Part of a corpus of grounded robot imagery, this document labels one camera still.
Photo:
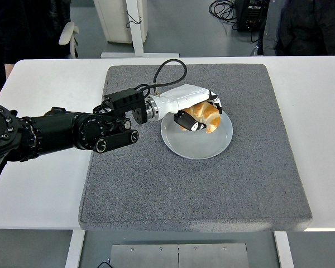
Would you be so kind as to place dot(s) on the grey round plate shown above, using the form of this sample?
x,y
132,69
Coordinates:
x,y
195,145

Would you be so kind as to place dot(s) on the person in dark jacket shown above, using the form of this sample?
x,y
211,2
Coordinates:
x,y
310,28

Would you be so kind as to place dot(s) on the grey felt mat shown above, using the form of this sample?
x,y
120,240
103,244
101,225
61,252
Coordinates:
x,y
184,190

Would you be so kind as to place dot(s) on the white desk frame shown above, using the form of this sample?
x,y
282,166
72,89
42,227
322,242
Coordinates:
x,y
138,42

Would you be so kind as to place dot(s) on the croissant bread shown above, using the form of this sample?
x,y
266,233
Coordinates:
x,y
209,117

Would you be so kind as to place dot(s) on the black electronic box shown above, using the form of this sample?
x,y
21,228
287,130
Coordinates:
x,y
251,16

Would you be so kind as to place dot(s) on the white cabinet panel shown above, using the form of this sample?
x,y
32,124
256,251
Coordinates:
x,y
114,19

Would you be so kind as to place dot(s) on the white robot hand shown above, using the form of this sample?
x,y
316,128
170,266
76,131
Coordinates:
x,y
184,96

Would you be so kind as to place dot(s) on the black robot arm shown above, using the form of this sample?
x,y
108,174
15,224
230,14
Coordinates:
x,y
58,131

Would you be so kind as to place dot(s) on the white table leg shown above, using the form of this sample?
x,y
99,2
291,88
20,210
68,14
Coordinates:
x,y
284,248
74,248

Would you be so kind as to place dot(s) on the white chair armrest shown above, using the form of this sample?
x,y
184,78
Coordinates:
x,y
67,32

